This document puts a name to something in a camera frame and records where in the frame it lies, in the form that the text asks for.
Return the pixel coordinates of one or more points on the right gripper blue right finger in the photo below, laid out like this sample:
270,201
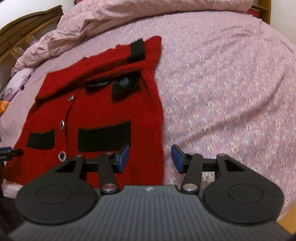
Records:
191,165

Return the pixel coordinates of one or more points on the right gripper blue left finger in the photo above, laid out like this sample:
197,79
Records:
109,164

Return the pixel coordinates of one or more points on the red knit cardigan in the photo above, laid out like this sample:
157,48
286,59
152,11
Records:
95,106

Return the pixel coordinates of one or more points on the orange white plush toy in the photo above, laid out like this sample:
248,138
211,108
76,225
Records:
3,106

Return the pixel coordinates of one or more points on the purple pillow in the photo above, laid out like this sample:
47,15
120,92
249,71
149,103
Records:
16,84

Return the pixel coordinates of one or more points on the pink floral bed sheet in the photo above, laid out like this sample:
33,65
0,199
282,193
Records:
226,81

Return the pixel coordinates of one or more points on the dark wooden headboard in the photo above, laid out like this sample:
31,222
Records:
17,36

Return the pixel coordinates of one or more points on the wooden bedside shelf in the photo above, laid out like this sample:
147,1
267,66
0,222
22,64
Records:
261,9

